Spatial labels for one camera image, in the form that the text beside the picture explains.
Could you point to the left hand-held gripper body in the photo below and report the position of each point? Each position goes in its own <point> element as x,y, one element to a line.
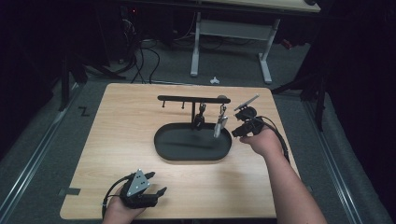
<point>137,193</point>

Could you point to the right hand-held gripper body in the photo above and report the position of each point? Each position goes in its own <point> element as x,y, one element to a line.
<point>250,123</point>

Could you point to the silver keys with carabiner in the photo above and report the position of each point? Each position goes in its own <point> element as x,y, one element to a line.
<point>220,123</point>

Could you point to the black car key fob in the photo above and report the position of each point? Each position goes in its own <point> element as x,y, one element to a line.
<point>199,118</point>

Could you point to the black key rack with tray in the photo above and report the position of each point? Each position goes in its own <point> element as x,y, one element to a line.
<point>186,144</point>

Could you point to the person's left hand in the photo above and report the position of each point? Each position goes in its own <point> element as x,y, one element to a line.
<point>121,210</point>

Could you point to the person's right hand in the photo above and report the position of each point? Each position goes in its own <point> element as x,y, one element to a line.
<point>264,143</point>

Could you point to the small white plastic piece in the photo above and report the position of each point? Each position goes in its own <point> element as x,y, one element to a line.
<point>214,81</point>

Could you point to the grey tape strip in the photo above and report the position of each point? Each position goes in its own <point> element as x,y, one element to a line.
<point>309,188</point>
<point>70,191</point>

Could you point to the black metal stand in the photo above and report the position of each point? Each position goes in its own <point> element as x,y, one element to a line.
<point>320,102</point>
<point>65,84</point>

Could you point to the small red object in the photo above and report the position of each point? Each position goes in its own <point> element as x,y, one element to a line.
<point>287,44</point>

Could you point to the black zigzag tape mark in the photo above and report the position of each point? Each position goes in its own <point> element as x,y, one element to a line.
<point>84,111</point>

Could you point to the white metal frame desk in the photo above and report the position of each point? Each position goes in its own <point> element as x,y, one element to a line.
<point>233,29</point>

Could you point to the metal floor rail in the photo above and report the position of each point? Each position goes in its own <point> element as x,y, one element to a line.
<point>40,149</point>
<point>333,161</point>

